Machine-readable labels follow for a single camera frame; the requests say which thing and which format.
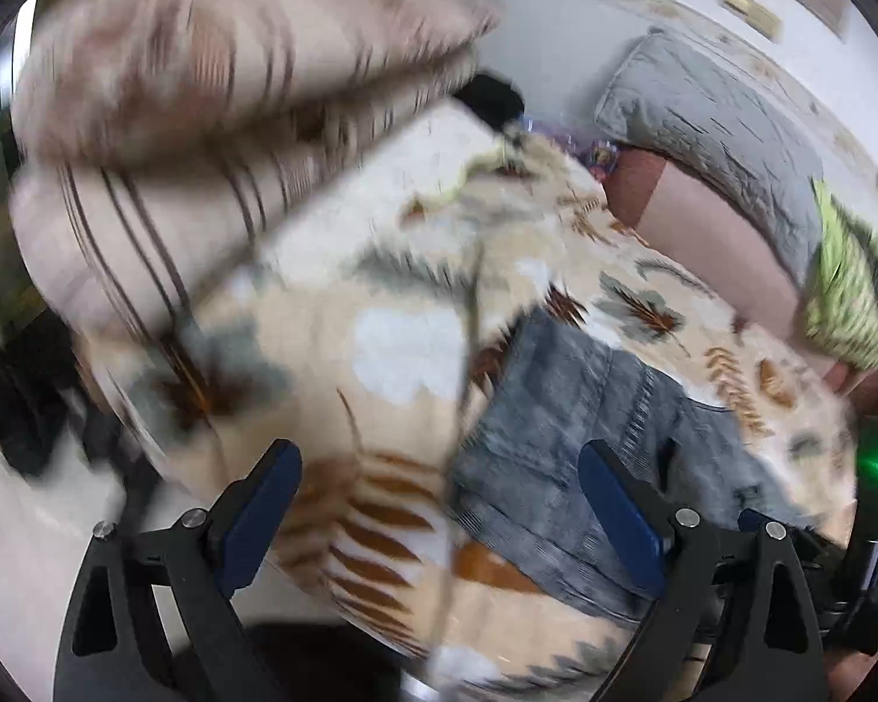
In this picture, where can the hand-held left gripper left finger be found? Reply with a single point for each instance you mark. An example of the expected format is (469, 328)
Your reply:
(263, 519)

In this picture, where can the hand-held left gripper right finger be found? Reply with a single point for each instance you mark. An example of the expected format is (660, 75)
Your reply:
(622, 519)

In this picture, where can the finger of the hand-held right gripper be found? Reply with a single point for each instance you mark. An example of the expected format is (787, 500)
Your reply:
(750, 521)

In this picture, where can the blue denim pants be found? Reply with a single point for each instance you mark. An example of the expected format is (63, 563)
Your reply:
(556, 417)

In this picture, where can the green patterned quilt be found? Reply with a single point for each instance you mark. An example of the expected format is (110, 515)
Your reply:
(849, 285)

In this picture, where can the leaf printed blanket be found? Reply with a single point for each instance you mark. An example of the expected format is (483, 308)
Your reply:
(380, 285)

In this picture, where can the dark furniture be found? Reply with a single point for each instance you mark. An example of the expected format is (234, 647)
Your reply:
(25, 402)

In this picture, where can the pink sofa cushion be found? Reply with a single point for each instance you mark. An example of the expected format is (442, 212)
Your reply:
(702, 227)

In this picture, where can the striped beige cushion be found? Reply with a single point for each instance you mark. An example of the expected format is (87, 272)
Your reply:
(154, 219)
(212, 51)

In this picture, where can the colourful packet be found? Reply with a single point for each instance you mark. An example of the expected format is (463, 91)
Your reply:
(600, 155)

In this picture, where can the grey pillow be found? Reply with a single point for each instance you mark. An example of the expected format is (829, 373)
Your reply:
(732, 131)

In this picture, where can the black cloth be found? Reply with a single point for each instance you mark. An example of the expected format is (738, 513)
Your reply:
(494, 95)

